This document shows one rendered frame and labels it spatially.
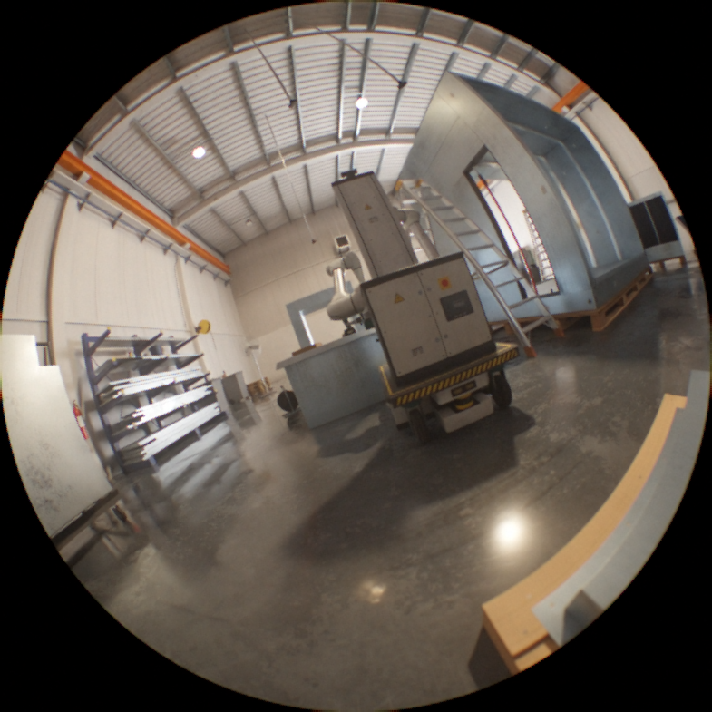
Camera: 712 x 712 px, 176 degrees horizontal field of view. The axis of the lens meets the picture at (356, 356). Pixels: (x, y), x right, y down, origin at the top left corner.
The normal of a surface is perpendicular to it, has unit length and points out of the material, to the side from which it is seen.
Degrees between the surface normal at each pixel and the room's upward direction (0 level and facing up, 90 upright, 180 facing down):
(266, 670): 0
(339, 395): 90
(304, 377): 90
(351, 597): 0
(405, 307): 90
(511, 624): 0
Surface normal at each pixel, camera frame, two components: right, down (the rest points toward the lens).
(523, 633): -0.35, -0.93
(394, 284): -0.05, 0.10
